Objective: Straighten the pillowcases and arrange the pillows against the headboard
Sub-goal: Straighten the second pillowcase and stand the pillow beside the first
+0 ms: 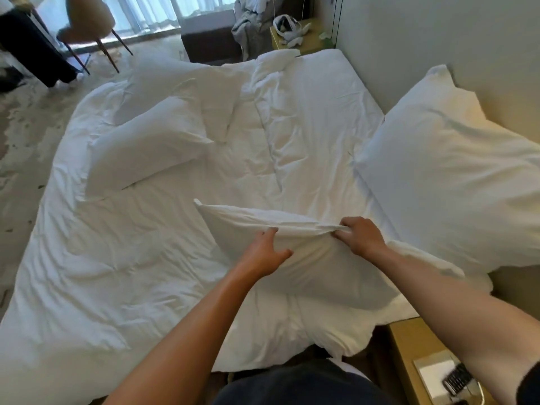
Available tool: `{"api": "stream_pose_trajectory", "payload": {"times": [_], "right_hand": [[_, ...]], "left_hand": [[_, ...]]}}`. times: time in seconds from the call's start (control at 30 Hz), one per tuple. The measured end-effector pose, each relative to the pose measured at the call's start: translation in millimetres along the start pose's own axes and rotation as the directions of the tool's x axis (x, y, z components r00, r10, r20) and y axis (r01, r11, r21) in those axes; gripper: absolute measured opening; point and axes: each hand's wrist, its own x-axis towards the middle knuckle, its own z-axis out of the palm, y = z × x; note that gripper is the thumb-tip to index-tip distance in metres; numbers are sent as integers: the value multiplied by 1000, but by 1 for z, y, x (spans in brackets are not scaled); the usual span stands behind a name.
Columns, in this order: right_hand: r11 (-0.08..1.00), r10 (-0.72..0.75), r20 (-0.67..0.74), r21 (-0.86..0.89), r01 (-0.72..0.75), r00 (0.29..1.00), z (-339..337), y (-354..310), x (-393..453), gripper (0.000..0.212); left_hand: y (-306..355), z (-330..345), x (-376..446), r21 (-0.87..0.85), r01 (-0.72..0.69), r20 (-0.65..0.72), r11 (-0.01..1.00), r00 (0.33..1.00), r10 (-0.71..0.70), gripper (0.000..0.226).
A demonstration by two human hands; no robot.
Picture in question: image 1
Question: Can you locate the large white pillow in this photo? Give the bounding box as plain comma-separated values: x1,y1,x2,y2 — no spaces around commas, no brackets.
354,65,540,275

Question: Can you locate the person's left hand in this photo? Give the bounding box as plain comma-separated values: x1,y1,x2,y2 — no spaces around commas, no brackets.
235,227,294,280

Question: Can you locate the white sheer curtain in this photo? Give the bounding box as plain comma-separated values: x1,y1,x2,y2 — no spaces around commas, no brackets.
37,0,238,36

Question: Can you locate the white glossy tray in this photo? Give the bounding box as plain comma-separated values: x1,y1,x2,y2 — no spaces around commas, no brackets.
413,349,487,405

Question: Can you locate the dark grey sofa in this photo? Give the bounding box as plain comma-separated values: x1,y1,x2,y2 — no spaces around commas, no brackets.
181,9,244,66

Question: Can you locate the yellow nightstand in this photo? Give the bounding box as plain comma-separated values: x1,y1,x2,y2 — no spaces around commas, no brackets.
387,317,499,405
269,19,335,56

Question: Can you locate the person's dark shirt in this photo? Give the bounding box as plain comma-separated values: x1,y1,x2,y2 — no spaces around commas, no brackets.
212,359,398,405

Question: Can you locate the person's right forearm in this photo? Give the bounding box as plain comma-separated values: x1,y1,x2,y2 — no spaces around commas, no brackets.
366,245,540,405

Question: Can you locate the grey clothes pile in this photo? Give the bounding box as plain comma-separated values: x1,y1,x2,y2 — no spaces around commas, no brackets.
231,0,277,61

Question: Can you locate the white headset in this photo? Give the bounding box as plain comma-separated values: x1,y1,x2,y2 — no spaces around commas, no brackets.
273,14,313,49

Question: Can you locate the person's right hand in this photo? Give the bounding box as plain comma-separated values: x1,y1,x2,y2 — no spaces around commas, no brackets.
332,217,389,261

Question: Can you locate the person's left forearm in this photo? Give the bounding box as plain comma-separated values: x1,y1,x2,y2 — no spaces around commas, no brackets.
102,265,259,405

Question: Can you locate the black remote control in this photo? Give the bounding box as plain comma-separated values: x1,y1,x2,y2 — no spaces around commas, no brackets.
441,362,476,397

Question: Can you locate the white duvet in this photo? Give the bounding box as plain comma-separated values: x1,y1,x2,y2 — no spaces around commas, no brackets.
0,48,419,405

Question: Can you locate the black table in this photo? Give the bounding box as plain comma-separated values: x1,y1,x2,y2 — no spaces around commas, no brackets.
0,7,82,88

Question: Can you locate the small white pillow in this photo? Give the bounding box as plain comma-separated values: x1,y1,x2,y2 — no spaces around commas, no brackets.
193,199,465,312

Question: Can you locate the brown chair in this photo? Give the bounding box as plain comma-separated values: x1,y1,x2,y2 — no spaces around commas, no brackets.
56,0,134,75

